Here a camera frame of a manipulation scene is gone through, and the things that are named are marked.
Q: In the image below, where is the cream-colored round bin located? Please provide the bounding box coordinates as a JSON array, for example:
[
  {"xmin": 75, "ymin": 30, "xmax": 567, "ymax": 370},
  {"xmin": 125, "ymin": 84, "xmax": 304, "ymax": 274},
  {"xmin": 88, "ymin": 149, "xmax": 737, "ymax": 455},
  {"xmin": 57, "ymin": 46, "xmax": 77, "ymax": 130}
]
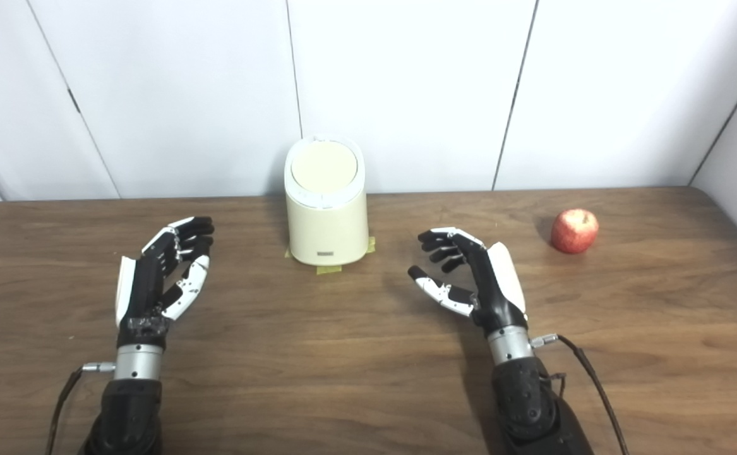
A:
[{"xmin": 284, "ymin": 135, "xmax": 369, "ymax": 267}]

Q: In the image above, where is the red apple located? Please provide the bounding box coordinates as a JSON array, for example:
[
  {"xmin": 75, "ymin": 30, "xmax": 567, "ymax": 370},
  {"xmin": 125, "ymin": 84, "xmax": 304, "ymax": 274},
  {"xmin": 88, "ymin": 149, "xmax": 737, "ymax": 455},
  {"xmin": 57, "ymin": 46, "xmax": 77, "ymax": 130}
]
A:
[{"xmin": 551, "ymin": 209, "xmax": 599, "ymax": 255}]

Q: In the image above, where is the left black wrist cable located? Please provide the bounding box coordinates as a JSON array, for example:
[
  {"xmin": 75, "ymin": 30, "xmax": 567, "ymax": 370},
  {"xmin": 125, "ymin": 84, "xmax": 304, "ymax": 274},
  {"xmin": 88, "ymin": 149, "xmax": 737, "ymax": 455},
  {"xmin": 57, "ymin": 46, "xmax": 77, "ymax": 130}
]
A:
[{"xmin": 45, "ymin": 361, "xmax": 117, "ymax": 455}]

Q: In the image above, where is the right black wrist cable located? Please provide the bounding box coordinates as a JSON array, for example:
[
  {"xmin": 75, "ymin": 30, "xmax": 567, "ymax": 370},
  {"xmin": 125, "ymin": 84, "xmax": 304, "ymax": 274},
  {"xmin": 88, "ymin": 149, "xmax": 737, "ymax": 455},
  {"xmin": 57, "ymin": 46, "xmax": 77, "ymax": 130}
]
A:
[{"xmin": 530, "ymin": 334, "xmax": 630, "ymax": 455}]

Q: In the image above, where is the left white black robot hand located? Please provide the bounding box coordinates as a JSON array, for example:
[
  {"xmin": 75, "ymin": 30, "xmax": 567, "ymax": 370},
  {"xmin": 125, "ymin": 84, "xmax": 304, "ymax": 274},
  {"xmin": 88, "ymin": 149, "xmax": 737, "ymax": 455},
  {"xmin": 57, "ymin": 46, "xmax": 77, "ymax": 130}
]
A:
[{"xmin": 114, "ymin": 216, "xmax": 215, "ymax": 349}]

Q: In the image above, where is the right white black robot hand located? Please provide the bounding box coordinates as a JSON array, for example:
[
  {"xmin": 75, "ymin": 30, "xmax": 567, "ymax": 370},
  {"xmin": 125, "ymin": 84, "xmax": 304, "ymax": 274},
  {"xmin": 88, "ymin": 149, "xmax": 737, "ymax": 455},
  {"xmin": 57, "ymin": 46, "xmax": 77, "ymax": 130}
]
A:
[{"xmin": 407, "ymin": 227, "xmax": 529, "ymax": 337}]

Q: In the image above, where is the cream round bin lid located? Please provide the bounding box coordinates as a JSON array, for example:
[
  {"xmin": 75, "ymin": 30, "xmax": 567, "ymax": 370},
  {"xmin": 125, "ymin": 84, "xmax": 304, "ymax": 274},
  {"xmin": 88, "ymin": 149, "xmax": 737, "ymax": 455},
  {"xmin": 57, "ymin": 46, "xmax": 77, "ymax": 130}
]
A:
[{"xmin": 291, "ymin": 140, "xmax": 358, "ymax": 193}]

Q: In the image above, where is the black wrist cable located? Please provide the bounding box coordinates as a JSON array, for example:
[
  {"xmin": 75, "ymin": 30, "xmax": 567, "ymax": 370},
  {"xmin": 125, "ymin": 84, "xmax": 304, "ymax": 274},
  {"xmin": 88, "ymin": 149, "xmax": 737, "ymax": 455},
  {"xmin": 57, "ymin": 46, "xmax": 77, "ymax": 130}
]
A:
[
  {"xmin": 530, "ymin": 334, "xmax": 630, "ymax": 455},
  {"xmin": 45, "ymin": 361, "xmax": 117, "ymax": 455}
]

